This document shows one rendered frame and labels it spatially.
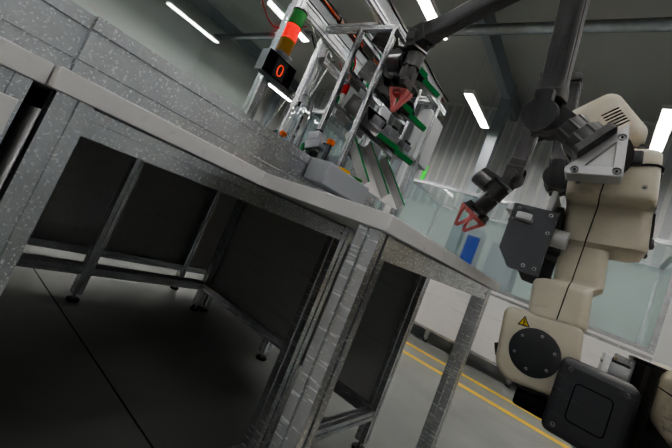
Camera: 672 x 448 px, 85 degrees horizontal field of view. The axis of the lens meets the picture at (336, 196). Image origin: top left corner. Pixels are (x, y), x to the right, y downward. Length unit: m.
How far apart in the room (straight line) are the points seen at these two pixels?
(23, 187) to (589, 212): 1.08
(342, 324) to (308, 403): 0.13
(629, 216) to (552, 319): 0.29
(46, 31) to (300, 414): 0.67
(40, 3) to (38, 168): 0.23
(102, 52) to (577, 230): 1.03
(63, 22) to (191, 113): 0.22
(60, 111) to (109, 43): 0.15
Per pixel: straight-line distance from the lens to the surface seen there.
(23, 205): 0.63
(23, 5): 0.69
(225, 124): 0.79
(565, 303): 0.99
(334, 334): 0.61
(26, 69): 0.61
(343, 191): 0.99
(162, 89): 0.73
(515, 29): 7.06
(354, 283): 0.60
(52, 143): 0.62
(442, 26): 1.24
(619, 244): 1.04
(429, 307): 5.00
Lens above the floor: 0.80
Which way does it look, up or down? 6 degrees up
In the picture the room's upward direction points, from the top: 23 degrees clockwise
